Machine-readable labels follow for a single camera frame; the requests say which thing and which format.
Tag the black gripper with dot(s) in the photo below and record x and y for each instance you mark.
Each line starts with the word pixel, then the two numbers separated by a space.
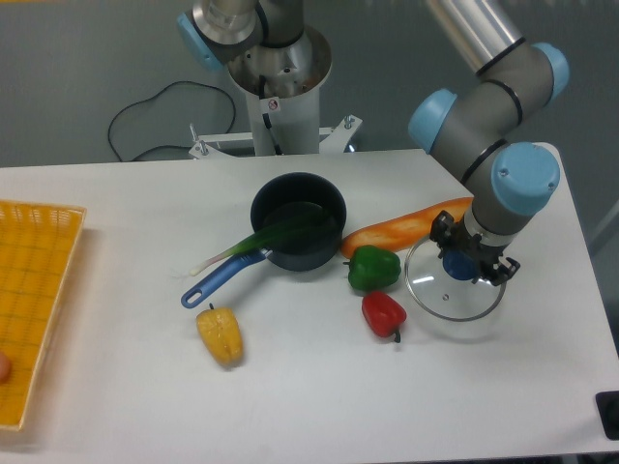
pixel 471 247

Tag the glass pot lid blue knob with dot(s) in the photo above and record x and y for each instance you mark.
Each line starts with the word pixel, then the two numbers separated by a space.
pixel 439 293

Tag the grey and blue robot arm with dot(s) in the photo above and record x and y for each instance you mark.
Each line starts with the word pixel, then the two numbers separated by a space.
pixel 509 182

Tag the orange baguette bread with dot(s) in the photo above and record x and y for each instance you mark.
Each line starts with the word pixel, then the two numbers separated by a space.
pixel 402 232

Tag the green bell pepper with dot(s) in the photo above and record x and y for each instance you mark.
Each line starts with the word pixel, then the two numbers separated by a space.
pixel 372 268

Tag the red bell pepper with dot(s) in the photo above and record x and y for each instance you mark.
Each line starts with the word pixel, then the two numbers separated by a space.
pixel 384 315

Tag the dark blue saucepan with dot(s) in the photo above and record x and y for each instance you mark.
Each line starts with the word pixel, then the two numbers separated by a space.
pixel 295 187

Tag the black device at table edge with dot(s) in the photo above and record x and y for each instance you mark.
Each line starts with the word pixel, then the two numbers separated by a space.
pixel 608 407

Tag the green spring onion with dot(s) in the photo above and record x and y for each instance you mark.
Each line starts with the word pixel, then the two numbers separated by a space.
pixel 291 237

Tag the yellow bell pepper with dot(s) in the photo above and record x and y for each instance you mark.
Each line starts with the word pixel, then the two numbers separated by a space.
pixel 221 335

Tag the yellow woven basket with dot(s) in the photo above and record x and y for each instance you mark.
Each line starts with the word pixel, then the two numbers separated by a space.
pixel 38 242

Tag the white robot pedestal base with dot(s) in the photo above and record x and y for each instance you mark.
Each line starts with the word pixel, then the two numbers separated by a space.
pixel 282 91

